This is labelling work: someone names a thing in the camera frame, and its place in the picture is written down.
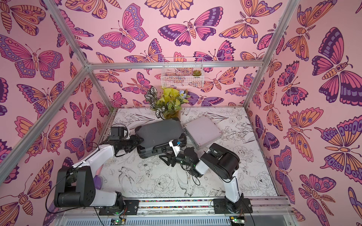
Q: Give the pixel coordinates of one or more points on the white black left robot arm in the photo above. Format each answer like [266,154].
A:
[75,185]

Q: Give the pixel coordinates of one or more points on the white wire wall basket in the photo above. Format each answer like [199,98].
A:
[177,72]

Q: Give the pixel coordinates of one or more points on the small green succulent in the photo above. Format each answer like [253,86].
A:
[197,73]

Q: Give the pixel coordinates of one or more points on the pink square poker case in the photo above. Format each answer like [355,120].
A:
[202,131]

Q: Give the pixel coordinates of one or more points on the purple pink garden trowel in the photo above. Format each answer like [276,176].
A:
[97,179]

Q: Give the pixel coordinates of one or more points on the amber glass plant vase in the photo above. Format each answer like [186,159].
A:
[173,114]

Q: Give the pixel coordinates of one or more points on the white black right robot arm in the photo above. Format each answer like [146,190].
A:
[221,161]

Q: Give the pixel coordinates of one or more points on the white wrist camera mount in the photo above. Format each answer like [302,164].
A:
[175,148]

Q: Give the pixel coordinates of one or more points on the dark grey poker case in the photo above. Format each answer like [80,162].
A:
[156,137]

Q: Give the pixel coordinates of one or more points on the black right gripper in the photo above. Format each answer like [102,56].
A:
[174,159]

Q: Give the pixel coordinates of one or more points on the artificial green leafy plant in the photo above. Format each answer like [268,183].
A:
[170,100]

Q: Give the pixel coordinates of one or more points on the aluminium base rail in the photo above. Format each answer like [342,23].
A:
[194,211]

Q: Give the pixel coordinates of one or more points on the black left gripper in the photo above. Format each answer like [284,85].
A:
[136,141]

